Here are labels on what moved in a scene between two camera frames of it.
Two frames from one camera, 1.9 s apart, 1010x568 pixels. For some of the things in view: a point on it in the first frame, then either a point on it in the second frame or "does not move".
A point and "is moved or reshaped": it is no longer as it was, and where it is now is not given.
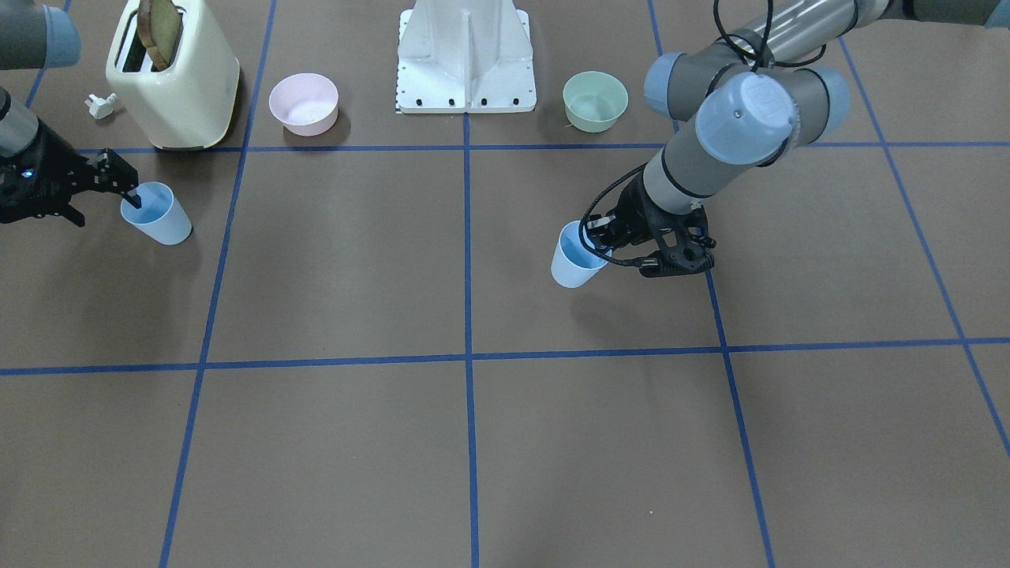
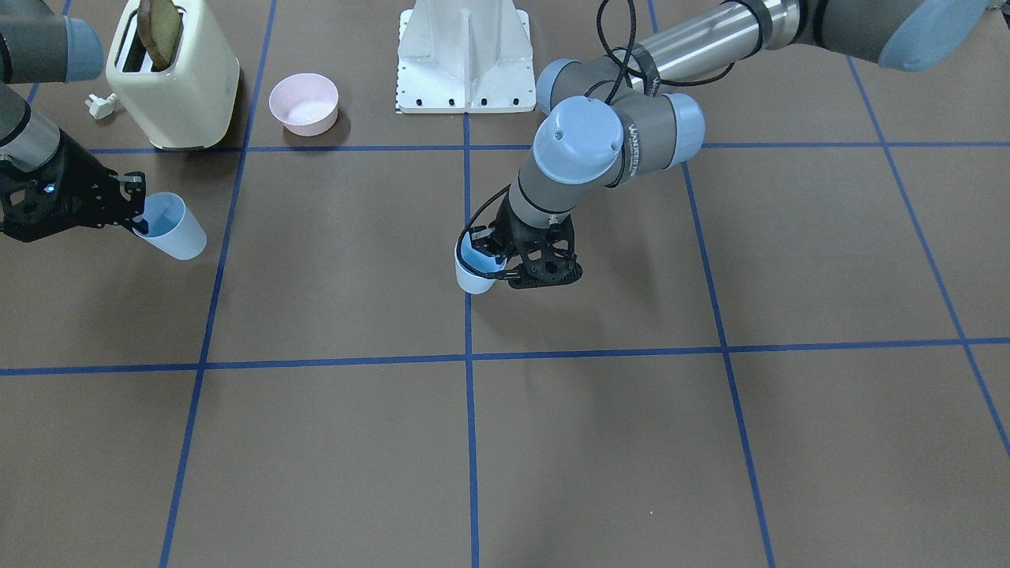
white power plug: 101,108 does not move
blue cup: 160,215 is moved or reshaped
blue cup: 574,263 is moved or reshaped
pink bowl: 306,104 does not move
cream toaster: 189,105 does not move
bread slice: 161,25 does not move
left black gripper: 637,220 to 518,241
